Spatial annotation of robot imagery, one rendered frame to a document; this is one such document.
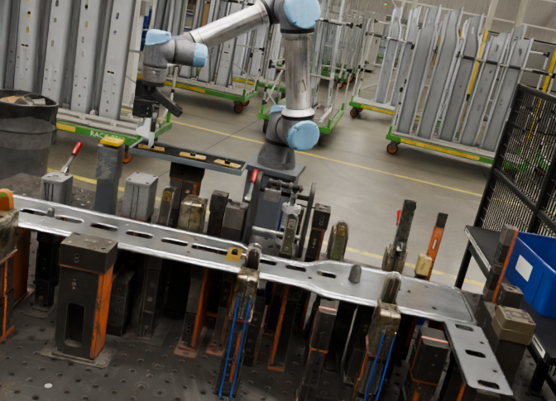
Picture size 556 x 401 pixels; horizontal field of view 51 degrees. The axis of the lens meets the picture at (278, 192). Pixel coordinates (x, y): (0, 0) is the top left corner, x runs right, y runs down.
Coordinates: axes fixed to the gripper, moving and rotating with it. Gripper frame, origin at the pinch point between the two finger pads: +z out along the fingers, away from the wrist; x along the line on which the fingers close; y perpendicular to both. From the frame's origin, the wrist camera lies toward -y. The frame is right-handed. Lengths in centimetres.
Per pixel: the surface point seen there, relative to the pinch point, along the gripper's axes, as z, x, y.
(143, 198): 11.5, 22.0, 0.4
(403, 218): 2, 38, -74
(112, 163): 8.7, 0.2, 11.5
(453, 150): 92, -529, -396
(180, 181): 10.1, 6.1, -10.6
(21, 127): 62, -227, 88
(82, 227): 17.9, 33.9, 15.6
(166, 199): 10.8, 23.0, -6.4
